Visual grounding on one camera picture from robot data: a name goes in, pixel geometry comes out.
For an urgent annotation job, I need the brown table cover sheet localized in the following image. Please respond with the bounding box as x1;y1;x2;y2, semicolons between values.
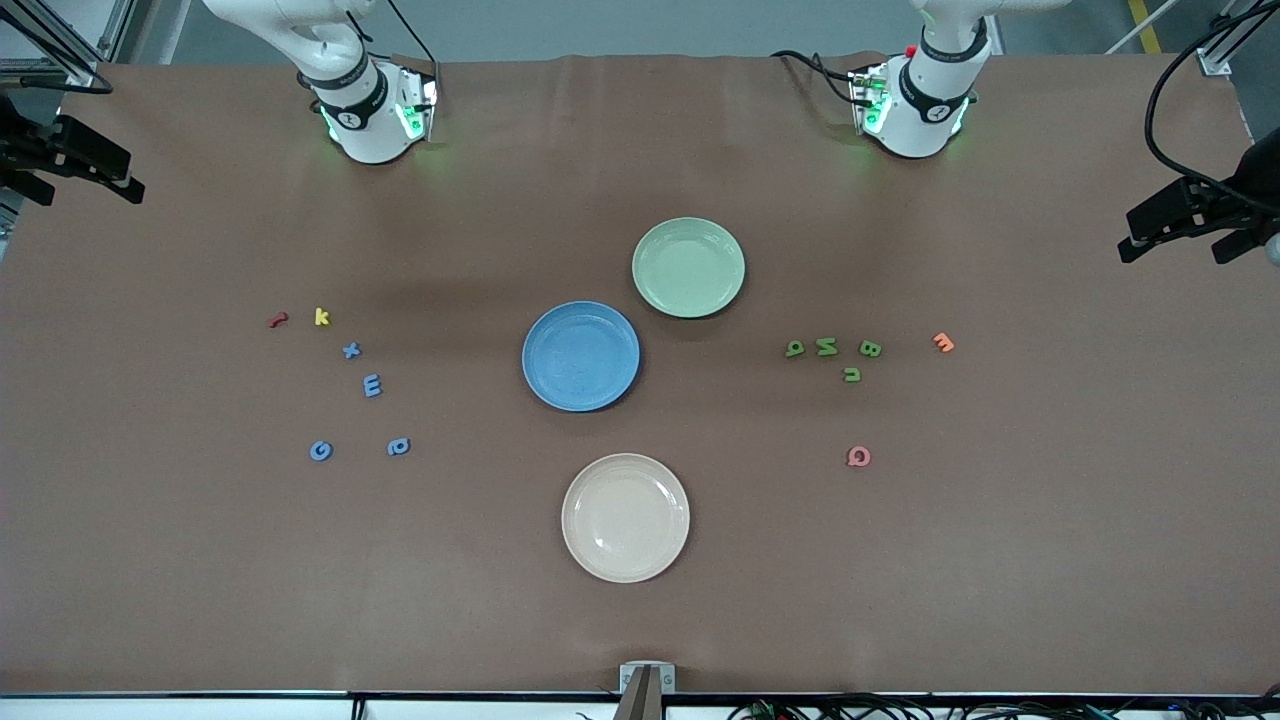
0;52;1280;698

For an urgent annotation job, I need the blue plate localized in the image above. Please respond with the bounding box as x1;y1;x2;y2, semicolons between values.
521;300;641;413

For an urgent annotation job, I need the green plate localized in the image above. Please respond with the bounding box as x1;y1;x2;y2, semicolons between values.
631;216;747;320

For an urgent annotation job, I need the beige plate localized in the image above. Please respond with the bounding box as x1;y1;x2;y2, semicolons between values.
560;452;691;584

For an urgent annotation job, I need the aluminium frame profile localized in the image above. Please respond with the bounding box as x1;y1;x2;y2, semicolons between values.
1195;0;1280;77
0;0;161;87

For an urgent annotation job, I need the black right base cable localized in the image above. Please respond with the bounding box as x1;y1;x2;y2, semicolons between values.
383;0;438;67

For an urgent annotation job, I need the black base cable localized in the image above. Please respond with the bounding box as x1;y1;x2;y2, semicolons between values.
770;48;863;107
383;0;438;67

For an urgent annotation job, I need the black left base cable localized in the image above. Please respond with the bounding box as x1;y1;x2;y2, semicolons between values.
770;48;863;107

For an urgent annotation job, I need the white table edge rail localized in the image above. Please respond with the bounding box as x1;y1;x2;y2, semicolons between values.
0;692;1280;720

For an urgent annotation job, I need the tangled cable bundle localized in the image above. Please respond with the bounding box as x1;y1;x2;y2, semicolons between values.
728;693;1280;720

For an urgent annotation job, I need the grey metal bracket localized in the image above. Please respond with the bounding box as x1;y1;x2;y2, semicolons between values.
619;662;677;694

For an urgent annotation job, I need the dark camera mount post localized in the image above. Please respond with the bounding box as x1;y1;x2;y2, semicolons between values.
612;668;665;720

